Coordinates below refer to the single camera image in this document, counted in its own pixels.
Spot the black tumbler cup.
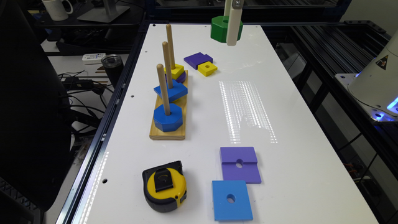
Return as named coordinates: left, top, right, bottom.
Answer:
left=101, top=54, right=124, bottom=88

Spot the rear wooden peg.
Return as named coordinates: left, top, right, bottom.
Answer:
left=166, top=24, right=175, bottom=70

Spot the front wooden peg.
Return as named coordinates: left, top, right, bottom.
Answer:
left=156, top=63, right=171, bottom=116

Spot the white mug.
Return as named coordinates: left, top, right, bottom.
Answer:
left=42, top=0, right=73, bottom=21

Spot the purple round block on peg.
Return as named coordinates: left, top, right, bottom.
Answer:
left=174, top=72, right=187, bottom=83

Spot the green octagonal block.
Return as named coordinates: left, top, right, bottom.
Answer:
left=210, top=16, right=243, bottom=43

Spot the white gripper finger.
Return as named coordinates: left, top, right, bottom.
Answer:
left=226, top=0, right=243, bottom=46
left=223, top=0, right=232, bottom=16

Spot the large purple square block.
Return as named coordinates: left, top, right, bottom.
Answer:
left=220, top=147, right=262, bottom=184

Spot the middle wooden peg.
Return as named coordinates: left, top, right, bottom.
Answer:
left=162, top=41, right=174, bottom=89

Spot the black office chair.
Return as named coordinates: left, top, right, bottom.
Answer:
left=1, top=1, right=72, bottom=211

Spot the white remote device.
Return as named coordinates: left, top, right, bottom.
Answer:
left=82, top=53, right=106, bottom=65

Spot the blue octagonal block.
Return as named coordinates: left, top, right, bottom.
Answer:
left=154, top=103, right=183, bottom=132

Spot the yellow square block on peg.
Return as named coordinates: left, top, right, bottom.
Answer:
left=171, top=64, right=184, bottom=80

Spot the wooden peg base board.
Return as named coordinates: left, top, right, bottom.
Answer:
left=149, top=81, right=187, bottom=140

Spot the wooden peg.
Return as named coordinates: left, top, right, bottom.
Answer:
left=156, top=63, right=171, bottom=116
left=166, top=24, right=175, bottom=70
left=162, top=41, right=174, bottom=89

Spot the small yellow square block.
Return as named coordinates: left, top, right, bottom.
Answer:
left=198, top=62, right=218, bottom=77

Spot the yellow black tape measure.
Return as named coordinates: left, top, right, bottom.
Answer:
left=142, top=161, right=187, bottom=213

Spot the blue square block on peg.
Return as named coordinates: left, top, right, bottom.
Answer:
left=165, top=80, right=188, bottom=103

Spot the small purple stepped block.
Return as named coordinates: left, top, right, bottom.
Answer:
left=184, top=52, right=213, bottom=70

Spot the black power adapter with cables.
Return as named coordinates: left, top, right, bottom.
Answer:
left=58, top=70, right=113, bottom=95

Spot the large light blue square block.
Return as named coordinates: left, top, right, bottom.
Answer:
left=212, top=180, right=253, bottom=221

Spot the monitor stand base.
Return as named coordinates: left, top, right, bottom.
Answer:
left=77, top=0, right=130, bottom=23

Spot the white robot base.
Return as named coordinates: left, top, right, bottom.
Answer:
left=335, top=34, right=397, bottom=122

